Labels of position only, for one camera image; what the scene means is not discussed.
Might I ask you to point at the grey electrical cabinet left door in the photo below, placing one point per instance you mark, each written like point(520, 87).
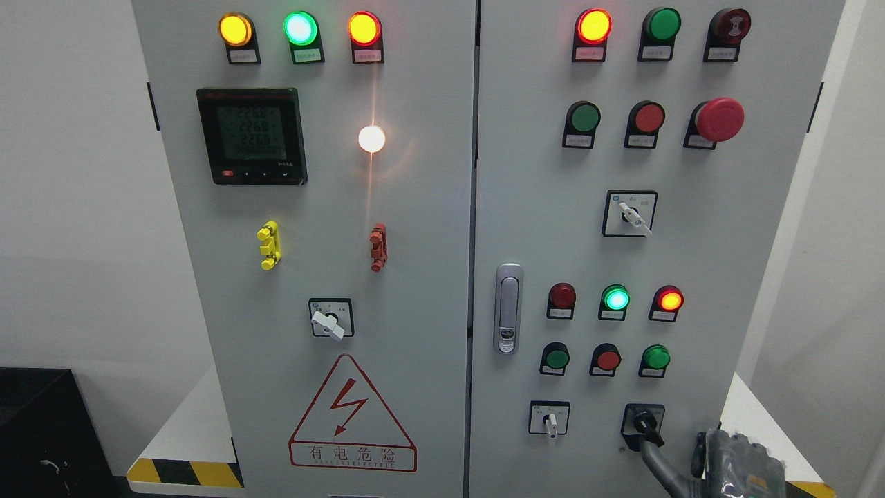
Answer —
point(410, 319)

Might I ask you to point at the red emergency stop button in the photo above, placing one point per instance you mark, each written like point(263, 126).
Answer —
point(713, 121)

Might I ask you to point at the red push button lower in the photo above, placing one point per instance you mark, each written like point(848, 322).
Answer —
point(605, 360)

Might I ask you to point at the dark red buzzer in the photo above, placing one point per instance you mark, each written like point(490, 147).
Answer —
point(725, 35)

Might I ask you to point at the white rotary switch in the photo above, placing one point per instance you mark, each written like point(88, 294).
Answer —
point(629, 213)
point(549, 418)

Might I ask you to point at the green illuminated button lower right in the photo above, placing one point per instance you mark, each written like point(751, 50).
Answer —
point(655, 360)

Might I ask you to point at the white rotary switch lower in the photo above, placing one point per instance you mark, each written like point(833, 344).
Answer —
point(549, 418)

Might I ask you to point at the green push button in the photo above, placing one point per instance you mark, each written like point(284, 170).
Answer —
point(582, 119)
point(554, 359)

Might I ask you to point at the grey electrical cabinet right door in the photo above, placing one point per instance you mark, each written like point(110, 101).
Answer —
point(541, 206)

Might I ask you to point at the green push button lower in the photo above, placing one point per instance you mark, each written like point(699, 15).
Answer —
point(554, 359)

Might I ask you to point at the red push button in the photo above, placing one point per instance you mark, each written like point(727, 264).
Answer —
point(605, 360)
point(644, 122)

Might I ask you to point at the dark red lamp middle left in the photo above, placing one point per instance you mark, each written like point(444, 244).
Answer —
point(561, 302)

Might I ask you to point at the yellow terminal connector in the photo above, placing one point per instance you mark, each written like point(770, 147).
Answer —
point(268, 237)

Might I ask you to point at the black digital power meter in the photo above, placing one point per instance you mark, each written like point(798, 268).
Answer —
point(253, 135)

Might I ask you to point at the red push button upper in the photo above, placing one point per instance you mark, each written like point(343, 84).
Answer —
point(644, 122)

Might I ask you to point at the white rotary switch left door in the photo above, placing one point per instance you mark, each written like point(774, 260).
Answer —
point(331, 317)

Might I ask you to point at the red-rimmed lit lamp door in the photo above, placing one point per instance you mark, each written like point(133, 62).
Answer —
point(592, 29)
point(365, 32)

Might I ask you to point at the white glowing indicator lamp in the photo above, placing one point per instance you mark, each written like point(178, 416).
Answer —
point(371, 139)

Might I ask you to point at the black box lower left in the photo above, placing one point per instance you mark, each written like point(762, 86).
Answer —
point(49, 446)

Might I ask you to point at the white rotary switch upper right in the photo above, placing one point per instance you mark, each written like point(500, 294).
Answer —
point(629, 213)

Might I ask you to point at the red high voltage warning sticker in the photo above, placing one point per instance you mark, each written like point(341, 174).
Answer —
point(349, 425)

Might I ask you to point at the green lit lamp middle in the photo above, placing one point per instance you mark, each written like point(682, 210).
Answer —
point(614, 302)

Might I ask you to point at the green indicator lamp top left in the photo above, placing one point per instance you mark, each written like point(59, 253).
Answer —
point(302, 32)

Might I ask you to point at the silver door lock handle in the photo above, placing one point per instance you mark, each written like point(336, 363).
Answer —
point(509, 279)

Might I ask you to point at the yellow indicator lamp top left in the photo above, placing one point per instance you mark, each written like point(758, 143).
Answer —
point(239, 35)

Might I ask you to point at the red lamp middle right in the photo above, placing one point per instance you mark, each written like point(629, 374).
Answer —
point(666, 304)

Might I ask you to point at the black knob selector switch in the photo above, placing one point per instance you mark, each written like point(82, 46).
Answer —
point(641, 423)

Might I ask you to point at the red-rimmed lit lamp right door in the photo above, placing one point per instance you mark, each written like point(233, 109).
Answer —
point(592, 29)

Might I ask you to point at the green lamp top right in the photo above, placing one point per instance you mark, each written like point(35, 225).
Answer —
point(658, 34)

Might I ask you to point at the white platform with hazard stripes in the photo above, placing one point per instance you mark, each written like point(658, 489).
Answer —
point(193, 453)

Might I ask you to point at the red-rimmed lit lamp left door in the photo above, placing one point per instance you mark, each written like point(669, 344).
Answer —
point(365, 32)

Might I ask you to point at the green push button upper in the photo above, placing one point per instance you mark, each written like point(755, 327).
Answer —
point(582, 119)

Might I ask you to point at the red terminal connector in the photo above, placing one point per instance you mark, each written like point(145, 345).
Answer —
point(379, 247)

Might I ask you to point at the grey electrical cabinet door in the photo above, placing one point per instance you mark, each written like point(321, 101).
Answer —
point(541, 206)
point(410, 319)

